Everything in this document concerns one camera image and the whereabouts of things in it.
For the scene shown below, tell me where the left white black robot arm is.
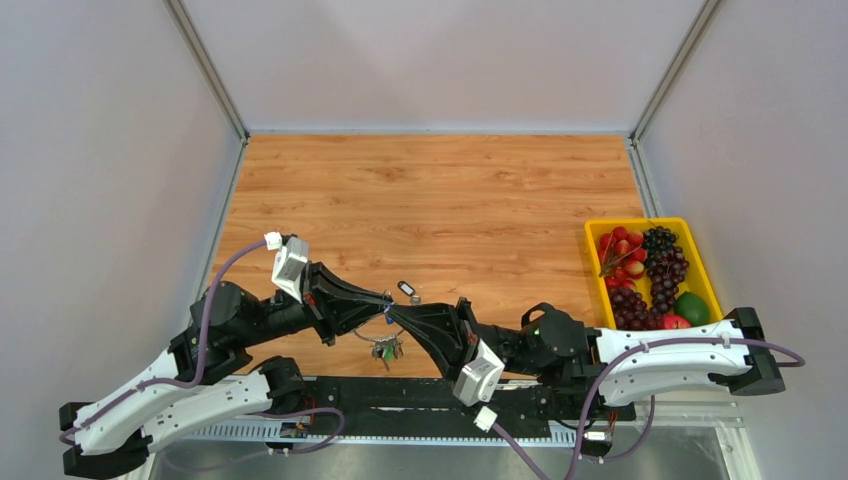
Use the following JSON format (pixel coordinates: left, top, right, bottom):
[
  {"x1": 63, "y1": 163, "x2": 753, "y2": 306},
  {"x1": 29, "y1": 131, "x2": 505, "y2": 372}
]
[{"x1": 59, "y1": 257, "x2": 393, "y2": 479}]

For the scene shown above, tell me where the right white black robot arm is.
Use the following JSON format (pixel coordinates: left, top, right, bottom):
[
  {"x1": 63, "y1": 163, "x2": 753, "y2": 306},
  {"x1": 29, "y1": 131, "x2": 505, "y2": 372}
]
[{"x1": 387, "y1": 299, "x2": 785, "y2": 418}]

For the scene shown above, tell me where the red cherries bunch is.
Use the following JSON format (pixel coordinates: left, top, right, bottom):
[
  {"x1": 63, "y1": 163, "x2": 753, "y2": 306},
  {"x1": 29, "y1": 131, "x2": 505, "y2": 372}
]
[{"x1": 596, "y1": 226, "x2": 648, "y2": 289}]

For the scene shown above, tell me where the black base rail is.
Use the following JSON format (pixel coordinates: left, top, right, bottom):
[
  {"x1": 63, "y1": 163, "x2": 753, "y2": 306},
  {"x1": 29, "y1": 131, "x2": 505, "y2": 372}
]
[{"x1": 264, "y1": 374, "x2": 637, "y2": 441}]

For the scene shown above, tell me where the yellow plastic tray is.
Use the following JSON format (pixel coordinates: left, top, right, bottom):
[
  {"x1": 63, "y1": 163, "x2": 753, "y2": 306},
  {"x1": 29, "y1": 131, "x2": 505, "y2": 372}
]
[{"x1": 584, "y1": 217, "x2": 724, "y2": 331}]

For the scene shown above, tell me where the key with black tag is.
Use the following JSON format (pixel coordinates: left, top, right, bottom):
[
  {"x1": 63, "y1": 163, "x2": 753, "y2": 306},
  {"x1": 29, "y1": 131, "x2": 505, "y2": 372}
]
[{"x1": 397, "y1": 280, "x2": 422, "y2": 305}]

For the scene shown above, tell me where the dark red grapes bunch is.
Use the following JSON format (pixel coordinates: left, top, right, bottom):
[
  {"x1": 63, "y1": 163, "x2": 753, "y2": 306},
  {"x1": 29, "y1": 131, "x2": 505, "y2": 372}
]
[{"x1": 608, "y1": 287, "x2": 663, "y2": 331}]

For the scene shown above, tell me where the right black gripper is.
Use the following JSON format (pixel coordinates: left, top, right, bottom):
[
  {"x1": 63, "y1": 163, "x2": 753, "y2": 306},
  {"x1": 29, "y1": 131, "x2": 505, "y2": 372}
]
[{"x1": 389, "y1": 298, "x2": 544, "y2": 391}]

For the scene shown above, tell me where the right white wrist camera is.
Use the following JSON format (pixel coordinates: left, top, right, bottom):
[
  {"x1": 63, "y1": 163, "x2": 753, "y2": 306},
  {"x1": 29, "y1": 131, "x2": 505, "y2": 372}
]
[{"x1": 453, "y1": 357, "x2": 505, "y2": 432}]

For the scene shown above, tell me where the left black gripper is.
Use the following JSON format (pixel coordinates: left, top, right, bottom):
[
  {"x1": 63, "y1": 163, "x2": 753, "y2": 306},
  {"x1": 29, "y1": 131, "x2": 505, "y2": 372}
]
[{"x1": 240, "y1": 259, "x2": 396, "y2": 346}]

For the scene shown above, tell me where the dark purple grapes bunch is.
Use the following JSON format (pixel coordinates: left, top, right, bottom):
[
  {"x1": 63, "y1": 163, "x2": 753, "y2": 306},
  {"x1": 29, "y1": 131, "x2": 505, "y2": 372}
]
[{"x1": 644, "y1": 226, "x2": 690, "y2": 315}]

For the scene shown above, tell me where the red apple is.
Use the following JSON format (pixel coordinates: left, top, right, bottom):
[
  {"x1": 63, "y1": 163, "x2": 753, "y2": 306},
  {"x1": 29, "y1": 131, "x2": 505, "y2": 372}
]
[{"x1": 662, "y1": 314, "x2": 692, "y2": 330}]

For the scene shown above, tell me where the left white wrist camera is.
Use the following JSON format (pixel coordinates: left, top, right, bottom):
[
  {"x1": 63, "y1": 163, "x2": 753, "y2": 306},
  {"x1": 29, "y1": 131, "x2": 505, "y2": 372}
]
[{"x1": 264, "y1": 231, "x2": 309, "y2": 304}]

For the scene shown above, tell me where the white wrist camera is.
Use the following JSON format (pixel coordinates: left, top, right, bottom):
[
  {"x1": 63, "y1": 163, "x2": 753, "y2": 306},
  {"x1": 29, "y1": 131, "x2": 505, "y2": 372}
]
[
  {"x1": 264, "y1": 231, "x2": 309, "y2": 304},
  {"x1": 453, "y1": 357, "x2": 505, "y2": 432}
]

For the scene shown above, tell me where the keyring with key bunch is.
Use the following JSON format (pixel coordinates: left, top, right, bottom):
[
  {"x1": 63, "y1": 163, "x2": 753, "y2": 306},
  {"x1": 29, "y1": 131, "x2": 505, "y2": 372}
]
[{"x1": 352, "y1": 327, "x2": 406, "y2": 372}]

